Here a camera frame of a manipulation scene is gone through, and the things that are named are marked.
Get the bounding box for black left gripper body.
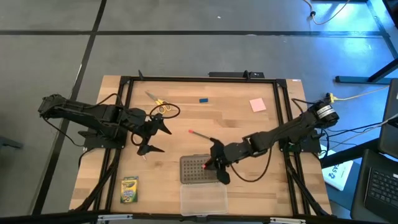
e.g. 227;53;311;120
119;107;165;156

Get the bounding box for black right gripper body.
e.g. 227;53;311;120
204;141;251;172

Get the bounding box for yellow-handled scissors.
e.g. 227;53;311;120
145;90;172;114

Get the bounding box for clear pencil case grey lid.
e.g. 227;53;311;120
179;154;229;217

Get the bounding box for pencil with red eraser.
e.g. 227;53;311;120
188;129;213;141

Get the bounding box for green yellow crayon box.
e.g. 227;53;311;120
120;175;139;204

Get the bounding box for pink sticky note pad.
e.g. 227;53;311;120
249;97;267;113

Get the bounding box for black aluminium crossbar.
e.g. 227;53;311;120
0;210;398;224

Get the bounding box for grey floor object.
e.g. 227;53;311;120
0;136;24;149

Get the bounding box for dark desk leg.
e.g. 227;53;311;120
335;57;398;85

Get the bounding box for black laptop with keyboard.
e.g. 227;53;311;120
350;148;398;223

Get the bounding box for dark computer monitor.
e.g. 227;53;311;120
377;78;398;159

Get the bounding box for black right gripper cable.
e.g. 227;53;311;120
229;147;273;184

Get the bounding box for black aluminium table frame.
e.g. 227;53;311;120
70;70;333;218

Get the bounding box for black bar with camera mount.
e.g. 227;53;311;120
208;70;266;79

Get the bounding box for silver metal bracket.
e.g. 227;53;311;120
96;213;134;223
269;217;307;224

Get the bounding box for yellow cable with connector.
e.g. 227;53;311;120
325;85;389;104

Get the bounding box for white floor cable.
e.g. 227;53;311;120
303;0;351;26

